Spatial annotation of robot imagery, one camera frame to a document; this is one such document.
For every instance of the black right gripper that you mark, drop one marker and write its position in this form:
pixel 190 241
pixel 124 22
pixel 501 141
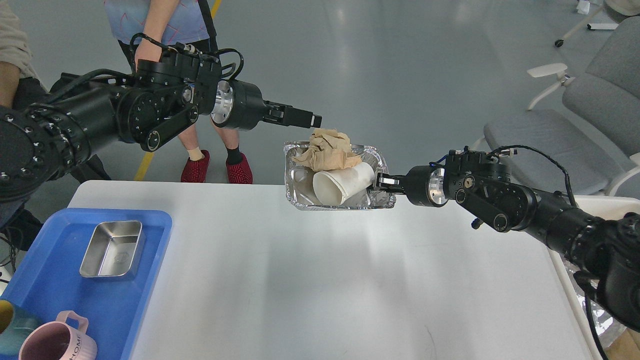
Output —
pixel 422 185

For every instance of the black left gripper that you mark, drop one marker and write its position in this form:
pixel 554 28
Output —
pixel 240 106

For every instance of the brown paper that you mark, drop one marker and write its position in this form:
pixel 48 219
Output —
pixel 329 150

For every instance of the cream paper cup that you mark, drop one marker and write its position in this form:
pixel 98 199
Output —
pixel 334 187

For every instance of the aluminium foil tray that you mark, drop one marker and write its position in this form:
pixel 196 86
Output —
pixel 300 193

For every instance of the square stainless steel tray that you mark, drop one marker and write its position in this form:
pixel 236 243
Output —
pixel 114 251

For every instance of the pink plastic mug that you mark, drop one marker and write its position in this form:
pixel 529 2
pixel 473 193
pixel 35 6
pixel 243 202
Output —
pixel 63 339

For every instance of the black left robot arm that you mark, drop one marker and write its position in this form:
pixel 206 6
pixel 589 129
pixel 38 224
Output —
pixel 149 107

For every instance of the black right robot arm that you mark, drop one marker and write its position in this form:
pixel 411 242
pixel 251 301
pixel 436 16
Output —
pixel 606 251

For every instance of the standing person in shorts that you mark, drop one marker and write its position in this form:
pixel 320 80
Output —
pixel 169 22

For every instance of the grey office chair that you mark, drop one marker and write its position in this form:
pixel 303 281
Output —
pixel 607 97

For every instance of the white chair base far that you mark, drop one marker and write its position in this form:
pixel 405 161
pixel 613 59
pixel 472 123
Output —
pixel 587 24

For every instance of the seated person at left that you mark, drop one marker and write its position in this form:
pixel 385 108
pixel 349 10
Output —
pixel 20 86

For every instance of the cream waste bin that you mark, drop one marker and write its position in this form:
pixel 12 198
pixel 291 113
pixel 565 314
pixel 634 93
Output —
pixel 609 208

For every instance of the white side table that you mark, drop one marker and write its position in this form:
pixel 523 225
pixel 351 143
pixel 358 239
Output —
pixel 7 193

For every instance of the blue plastic bin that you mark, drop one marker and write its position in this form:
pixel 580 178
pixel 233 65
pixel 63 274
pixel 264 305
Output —
pixel 48 279

